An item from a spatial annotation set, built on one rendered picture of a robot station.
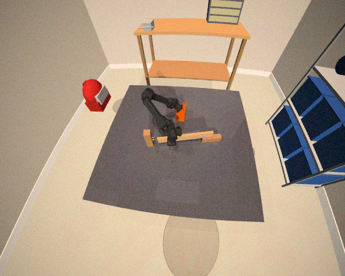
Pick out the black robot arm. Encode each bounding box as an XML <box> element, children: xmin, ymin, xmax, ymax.
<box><xmin>141</xmin><ymin>88</ymin><xmax>183</xmax><ymax>141</ymax></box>

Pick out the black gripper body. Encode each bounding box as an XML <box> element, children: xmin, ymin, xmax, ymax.
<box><xmin>167</xmin><ymin>140</ymin><xmax>176</xmax><ymax>146</ymax></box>

